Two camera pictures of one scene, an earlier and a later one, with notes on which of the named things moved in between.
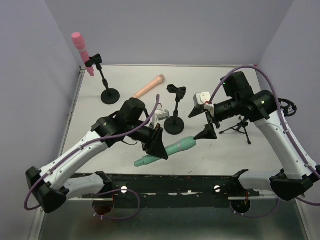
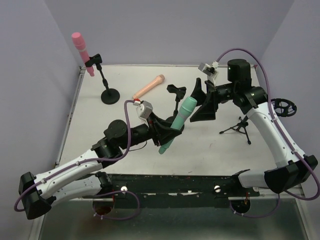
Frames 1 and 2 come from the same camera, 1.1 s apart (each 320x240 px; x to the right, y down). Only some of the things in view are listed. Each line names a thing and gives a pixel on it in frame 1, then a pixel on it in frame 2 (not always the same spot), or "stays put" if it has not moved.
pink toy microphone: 79,42 stays put
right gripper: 209,119 → 213,95
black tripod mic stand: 240,127 stays put
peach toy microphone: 159,79 stays put
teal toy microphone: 185,144 → 187,107
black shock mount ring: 288,108 stays put
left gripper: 154,139 → 155,130
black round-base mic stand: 111,96 stays put
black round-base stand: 175,125 stays put
